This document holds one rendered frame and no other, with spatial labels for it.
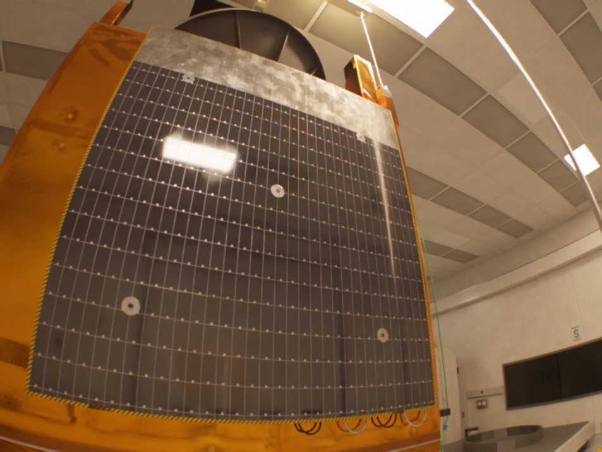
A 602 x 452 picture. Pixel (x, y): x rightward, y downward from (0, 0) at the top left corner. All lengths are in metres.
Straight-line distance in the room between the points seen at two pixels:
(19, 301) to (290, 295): 0.80
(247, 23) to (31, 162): 1.88
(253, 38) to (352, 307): 2.03
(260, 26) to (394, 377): 2.37
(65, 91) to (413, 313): 1.55
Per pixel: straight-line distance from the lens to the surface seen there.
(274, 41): 2.70
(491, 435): 8.56
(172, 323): 0.93
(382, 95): 2.18
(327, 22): 3.66
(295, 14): 3.61
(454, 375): 9.63
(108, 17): 1.82
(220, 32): 2.54
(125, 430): 0.96
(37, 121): 1.31
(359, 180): 1.43
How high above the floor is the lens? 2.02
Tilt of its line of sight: 28 degrees up
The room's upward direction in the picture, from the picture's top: straight up
